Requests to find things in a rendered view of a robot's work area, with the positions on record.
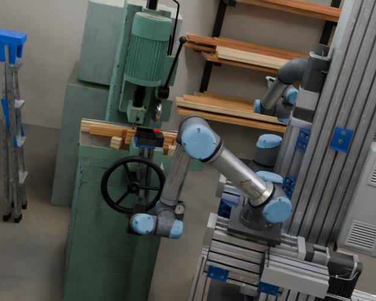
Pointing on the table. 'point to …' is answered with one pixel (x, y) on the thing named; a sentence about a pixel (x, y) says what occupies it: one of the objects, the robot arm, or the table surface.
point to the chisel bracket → (135, 113)
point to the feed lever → (170, 72)
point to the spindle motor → (147, 49)
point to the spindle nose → (139, 95)
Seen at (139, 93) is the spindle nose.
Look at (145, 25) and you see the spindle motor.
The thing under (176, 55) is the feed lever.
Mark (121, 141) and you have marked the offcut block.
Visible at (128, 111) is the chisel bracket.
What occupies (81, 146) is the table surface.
